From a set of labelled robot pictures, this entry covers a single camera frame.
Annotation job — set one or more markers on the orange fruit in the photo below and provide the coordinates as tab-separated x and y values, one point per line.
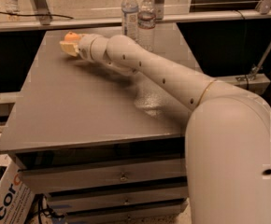
70	36

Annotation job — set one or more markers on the grey drawer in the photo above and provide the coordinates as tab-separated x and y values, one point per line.
118	197
127	213
101	174

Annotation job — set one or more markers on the middle grey drawer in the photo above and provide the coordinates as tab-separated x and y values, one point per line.
118	197

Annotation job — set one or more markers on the grey drawer cabinet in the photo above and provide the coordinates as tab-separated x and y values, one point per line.
70	112

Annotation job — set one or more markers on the bottom grey drawer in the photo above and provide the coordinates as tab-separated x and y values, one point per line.
127	213

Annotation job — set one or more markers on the labelled water bottle left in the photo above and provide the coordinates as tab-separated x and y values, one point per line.
129	10

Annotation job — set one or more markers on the white cardboard box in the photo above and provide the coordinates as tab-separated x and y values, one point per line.
15	197

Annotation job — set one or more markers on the metal frame rail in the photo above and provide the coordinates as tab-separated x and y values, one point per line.
229	15

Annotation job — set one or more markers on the top grey drawer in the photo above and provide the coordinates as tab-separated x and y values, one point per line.
101	174

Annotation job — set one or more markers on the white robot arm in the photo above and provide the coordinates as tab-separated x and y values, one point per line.
227	138

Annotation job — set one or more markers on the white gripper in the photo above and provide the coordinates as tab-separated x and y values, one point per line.
85	47

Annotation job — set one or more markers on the clear water bottle right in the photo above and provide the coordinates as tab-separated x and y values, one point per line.
146	18

